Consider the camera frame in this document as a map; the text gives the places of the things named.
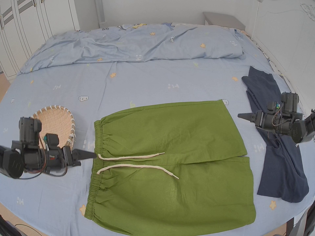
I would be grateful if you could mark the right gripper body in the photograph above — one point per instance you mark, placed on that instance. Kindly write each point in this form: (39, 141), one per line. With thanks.
(269, 123)

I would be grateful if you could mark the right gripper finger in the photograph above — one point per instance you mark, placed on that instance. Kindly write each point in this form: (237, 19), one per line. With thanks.
(249, 117)

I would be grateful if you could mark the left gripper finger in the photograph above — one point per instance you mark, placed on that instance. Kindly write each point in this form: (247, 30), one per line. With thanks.
(81, 154)

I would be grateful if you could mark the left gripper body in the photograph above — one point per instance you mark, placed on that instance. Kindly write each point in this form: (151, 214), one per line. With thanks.
(57, 160)

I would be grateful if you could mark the green shorts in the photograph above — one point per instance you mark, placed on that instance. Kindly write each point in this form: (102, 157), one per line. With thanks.
(172, 136)

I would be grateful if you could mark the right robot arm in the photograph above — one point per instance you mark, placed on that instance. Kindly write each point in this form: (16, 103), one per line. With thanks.
(301, 131)

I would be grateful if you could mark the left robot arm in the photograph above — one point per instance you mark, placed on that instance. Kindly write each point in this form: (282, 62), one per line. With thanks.
(14, 165)

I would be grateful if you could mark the round woven basket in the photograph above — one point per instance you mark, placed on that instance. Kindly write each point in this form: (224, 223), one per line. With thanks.
(56, 124)

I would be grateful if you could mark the dark blue garment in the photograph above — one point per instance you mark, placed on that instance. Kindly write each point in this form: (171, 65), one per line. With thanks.
(280, 171)

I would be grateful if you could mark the grey bedside table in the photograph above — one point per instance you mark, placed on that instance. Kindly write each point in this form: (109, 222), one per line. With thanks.
(221, 20)

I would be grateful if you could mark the pale blue quilt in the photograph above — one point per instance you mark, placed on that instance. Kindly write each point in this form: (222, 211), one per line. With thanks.
(147, 43)

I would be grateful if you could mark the white wardrobe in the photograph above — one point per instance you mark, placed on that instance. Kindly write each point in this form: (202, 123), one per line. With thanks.
(24, 21)

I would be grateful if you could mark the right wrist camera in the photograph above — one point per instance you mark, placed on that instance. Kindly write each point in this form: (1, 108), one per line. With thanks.
(272, 106)

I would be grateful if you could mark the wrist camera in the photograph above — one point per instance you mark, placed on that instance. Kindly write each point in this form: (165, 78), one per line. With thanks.
(52, 140)
(272, 106)

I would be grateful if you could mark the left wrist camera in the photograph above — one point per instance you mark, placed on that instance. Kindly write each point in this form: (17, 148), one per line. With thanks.
(52, 140)

